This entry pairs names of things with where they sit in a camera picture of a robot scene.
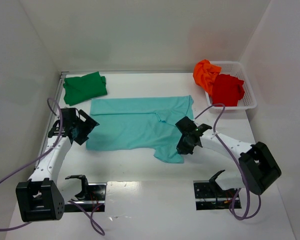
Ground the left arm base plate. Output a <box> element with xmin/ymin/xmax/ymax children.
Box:
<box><xmin>70</xmin><ymin>183</ymin><xmax>107</xmax><ymax>214</ymax></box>

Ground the white plastic basket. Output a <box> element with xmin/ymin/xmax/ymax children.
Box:
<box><xmin>210</xmin><ymin>61</ymin><xmax>257</xmax><ymax>111</ymax></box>

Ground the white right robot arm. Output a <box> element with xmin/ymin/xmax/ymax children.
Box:
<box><xmin>175</xmin><ymin>116</ymin><xmax>282</xmax><ymax>196</ymax></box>

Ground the teal t shirt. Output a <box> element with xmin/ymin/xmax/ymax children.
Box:
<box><xmin>86</xmin><ymin>95</ymin><xmax>194</xmax><ymax>164</ymax></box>

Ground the green folded t shirt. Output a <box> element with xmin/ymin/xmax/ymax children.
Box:
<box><xmin>63</xmin><ymin>71</ymin><xmax>108</xmax><ymax>106</ymax></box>

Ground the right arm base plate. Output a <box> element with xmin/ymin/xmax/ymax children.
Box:
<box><xmin>193</xmin><ymin>181</ymin><xmax>237</xmax><ymax>211</ymax></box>

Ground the red t shirt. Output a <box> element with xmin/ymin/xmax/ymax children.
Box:
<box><xmin>212</xmin><ymin>74</ymin><xmax>245</xmax><ymax>107</ymax></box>

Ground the orange t shirt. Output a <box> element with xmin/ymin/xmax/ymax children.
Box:
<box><xmin>192</xmin><ymin>59</ymin><xmax>222</xmax><ymax>96</ymax></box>

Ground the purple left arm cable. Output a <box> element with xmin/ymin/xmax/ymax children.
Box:
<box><xmin>0</xmin><ymin>97</ymin><xmax>106</xmax><ymax>236</ymax></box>

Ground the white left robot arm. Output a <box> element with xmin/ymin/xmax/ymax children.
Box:
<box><xmin>15</xmin><ymin>108</ymin><xmax>99</xmax><ymax>223</ymax></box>

